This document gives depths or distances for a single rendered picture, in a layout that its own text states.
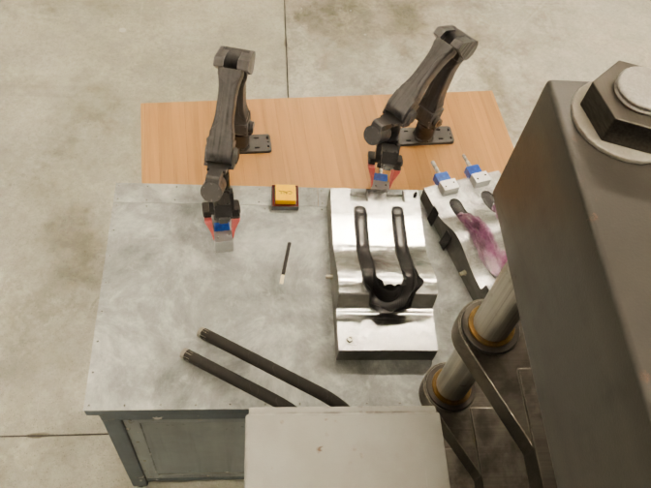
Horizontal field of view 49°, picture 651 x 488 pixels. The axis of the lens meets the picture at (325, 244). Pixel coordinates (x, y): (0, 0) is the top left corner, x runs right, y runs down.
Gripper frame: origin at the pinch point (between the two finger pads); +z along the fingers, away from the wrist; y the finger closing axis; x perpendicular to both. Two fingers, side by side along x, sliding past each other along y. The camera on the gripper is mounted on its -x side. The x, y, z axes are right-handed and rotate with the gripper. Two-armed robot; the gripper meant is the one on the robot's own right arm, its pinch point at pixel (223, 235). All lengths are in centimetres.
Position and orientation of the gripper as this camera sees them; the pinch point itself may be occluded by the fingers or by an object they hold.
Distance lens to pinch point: 200.1
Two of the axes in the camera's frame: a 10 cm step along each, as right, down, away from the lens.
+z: 0.0, 8.8, 4.7
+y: 9.8, -0.9, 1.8
